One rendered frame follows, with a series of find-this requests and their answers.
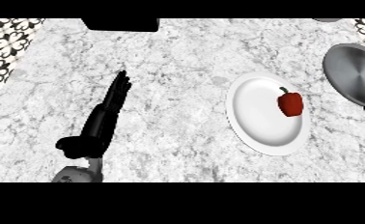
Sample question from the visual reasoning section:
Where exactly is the black appliance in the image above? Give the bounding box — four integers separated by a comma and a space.
80, 18, 162, 33

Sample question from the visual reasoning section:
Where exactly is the small grey object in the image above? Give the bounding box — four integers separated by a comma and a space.
310, 18, 344, 23

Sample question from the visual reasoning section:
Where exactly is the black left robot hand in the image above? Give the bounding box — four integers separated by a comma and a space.
54, 70, 134, 160

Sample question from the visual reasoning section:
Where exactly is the red bell pepper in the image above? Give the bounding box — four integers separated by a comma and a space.
276, 86, 304, 118

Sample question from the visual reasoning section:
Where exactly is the white plate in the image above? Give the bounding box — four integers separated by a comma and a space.
223, 70, 312, 157

